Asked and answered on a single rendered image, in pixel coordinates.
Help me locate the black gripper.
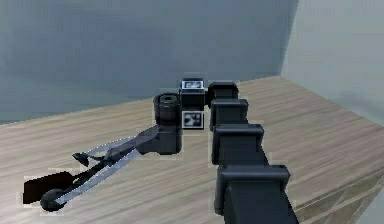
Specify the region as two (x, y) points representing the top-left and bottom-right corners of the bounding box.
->
(39, 92), (184, 213)

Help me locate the black food turner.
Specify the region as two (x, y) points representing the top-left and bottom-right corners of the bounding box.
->
(22, 170), (73, 205)

